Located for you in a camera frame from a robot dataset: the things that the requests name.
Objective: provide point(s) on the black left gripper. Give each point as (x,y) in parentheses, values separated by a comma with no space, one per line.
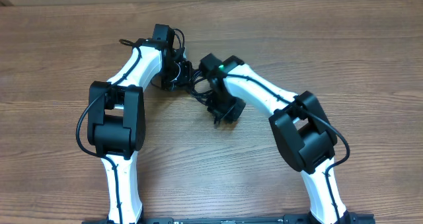
(184,80)

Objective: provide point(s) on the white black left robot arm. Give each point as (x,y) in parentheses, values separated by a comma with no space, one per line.
(113,125)

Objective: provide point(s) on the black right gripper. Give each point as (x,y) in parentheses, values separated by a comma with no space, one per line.
(231,117)

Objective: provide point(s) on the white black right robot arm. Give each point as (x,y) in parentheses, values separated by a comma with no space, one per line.
(303,135)

